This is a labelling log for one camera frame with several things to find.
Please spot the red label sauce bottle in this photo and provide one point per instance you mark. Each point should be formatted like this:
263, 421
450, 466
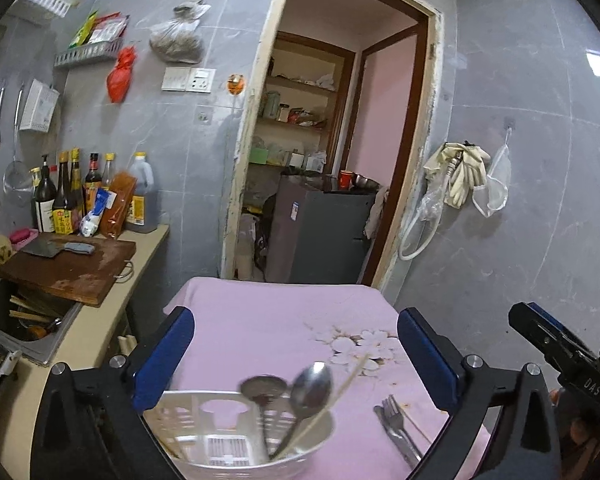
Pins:
92, 181

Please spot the large dark soy jug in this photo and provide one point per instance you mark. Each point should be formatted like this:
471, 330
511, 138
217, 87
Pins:
143, 214

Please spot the grey wall shelf rack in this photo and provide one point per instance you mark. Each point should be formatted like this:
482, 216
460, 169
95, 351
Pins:
88, 54

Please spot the dark wine bottle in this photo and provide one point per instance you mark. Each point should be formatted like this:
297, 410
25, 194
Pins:
44, 197

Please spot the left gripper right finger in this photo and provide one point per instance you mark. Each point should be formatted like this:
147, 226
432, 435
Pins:
524, 443

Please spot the yellow label sauce bottle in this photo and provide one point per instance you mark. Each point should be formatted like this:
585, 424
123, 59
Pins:
65, 212

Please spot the cream rubber gloves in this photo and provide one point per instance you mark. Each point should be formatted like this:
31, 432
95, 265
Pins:
461, 167

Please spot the red plastic bag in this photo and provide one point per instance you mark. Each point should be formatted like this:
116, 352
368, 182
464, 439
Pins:
119, 79

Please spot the orange wall hook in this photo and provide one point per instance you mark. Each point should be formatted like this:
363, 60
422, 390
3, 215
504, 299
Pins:
236, 84

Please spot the large steel spoon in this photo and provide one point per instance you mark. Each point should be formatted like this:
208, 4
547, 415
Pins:
309, 394

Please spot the orange sauce packet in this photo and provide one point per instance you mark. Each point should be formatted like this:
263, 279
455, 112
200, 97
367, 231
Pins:
121, 192

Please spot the steel fork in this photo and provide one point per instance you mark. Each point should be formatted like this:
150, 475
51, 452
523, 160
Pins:
395, 420

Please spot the cleaver knife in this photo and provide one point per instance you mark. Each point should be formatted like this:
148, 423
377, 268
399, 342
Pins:
49, 249

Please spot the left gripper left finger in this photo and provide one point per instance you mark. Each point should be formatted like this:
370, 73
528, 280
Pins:
90, 422

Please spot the steel sink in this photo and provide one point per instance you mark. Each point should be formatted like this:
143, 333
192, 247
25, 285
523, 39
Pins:
34, 323

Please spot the white wall switch panel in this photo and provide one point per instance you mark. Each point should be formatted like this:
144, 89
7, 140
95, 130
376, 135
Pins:
188, 79

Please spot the wooden chopstick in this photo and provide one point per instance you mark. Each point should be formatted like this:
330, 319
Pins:
325, 409
413, 422

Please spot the white wall box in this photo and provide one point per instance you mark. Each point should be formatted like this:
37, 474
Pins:
39, 107

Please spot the steel knife patterned handle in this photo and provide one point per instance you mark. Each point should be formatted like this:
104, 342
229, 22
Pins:
392, 437

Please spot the dark grey cabinet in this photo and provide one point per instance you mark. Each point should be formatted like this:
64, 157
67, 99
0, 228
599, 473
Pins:
317, 234

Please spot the pink floral tablecloth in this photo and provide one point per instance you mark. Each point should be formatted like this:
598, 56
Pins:
245, 329

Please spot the white plastic utensil basket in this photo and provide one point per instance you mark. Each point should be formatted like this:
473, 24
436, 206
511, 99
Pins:
221, 435

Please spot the hanging mesh strainer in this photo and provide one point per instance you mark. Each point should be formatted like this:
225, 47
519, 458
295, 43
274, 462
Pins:
16, 178

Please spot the wooden cutting board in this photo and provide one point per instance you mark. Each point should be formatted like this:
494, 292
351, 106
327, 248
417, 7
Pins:
85, 279

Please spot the clear plastic mesh bag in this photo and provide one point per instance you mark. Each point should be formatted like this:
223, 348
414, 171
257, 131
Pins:
492, 196

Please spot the hanging bag of dried goods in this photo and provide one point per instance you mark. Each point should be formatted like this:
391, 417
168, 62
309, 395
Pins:
177, 40

